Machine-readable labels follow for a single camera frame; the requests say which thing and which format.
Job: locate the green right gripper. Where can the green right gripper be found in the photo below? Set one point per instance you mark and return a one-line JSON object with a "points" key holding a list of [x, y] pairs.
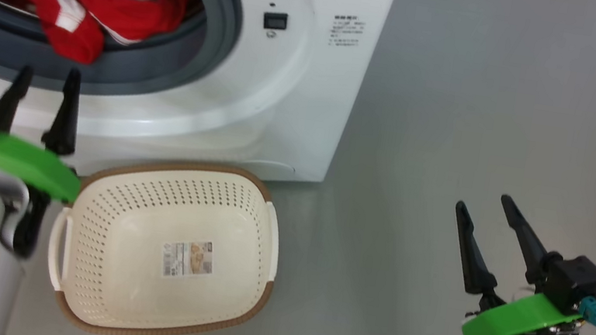
{"points": [[511, 320]]}

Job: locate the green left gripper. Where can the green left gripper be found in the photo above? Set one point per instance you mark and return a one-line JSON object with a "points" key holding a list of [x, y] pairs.
{"points": [[21, 159]]}

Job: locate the cream perforated laundry basket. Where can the cream perforated laundry basket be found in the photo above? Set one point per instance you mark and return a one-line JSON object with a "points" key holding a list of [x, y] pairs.
{"points": [[138, 285]]}

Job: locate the printed paper food label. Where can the printed paper food label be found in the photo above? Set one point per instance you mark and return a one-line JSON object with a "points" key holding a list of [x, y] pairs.
{"points": [[188, 259]]}

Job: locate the white front-load washing machine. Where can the white front-load washing machine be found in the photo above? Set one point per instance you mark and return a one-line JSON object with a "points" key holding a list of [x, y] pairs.
{"points": [[284, 100]]}

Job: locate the round drain filter cover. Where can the round drain filter cover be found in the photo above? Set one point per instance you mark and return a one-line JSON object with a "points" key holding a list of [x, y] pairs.
{"points": [[271, 167]]}

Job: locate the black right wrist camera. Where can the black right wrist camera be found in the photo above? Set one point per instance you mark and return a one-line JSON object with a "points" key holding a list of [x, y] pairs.
{"points": [[582, 281]]}

